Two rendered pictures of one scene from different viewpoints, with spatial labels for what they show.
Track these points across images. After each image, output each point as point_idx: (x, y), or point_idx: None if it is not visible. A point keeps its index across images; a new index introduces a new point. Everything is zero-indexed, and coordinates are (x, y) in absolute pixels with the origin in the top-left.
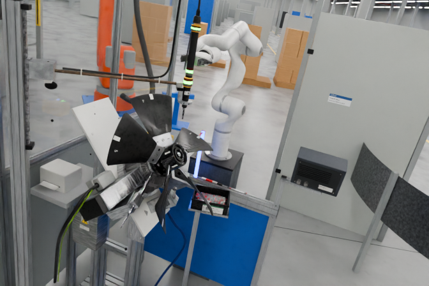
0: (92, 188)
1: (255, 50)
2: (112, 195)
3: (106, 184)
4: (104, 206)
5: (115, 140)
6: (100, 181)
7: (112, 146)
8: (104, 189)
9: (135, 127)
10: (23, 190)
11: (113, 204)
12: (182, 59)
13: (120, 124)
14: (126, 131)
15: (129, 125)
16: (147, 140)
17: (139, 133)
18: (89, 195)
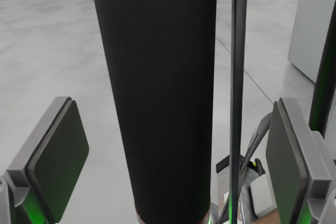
0: (259, 169)
1: None
2: (227, 179)
3: (252, 188)
4: (222, 165)
5: (256, 127)
6: (259, 177)
7: (254, 130)
8: (246, 181)
9: (250, 151)
10: None
11: (218, 180)
12: (271, 139)
13: (266, 117)
14: (255, 135)
15: (258, 135)
16: (226, 200)
17: (240, 170)
18: (253, 163)
